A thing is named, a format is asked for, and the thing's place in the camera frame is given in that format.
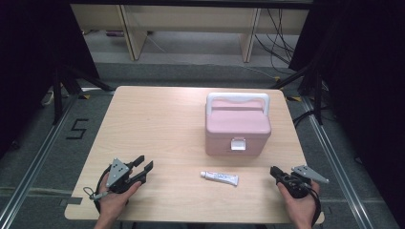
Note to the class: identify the person's left hand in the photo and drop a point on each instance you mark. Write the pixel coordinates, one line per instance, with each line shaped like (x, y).
(111, 203)

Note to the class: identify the white ointment tube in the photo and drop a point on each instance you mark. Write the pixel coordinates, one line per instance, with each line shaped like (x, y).
(221, 178)

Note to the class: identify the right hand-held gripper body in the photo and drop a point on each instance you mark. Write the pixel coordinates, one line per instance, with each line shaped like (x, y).
(294, 186)

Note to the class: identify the aluminium floor rail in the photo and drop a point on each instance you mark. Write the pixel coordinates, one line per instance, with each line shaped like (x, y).
(38, 159)
(331, 159)

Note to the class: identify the beige wooden shelf unit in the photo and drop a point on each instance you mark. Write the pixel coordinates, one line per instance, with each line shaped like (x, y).
(191, 19)

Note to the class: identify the person's right hand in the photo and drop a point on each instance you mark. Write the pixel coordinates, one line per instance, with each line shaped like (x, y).
(302, 210)

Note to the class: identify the black metal stand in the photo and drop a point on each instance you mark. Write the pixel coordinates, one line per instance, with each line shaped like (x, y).
(58, 95)
(317, 95)

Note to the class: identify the black curtain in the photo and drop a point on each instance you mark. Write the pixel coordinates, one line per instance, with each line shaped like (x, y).
(366, 79)
(31, 63)

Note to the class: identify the small pink object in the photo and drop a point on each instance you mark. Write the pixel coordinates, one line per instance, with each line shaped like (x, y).
(115, 33)

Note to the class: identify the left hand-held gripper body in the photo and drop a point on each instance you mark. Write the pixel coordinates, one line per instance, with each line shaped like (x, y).
(117, 171)

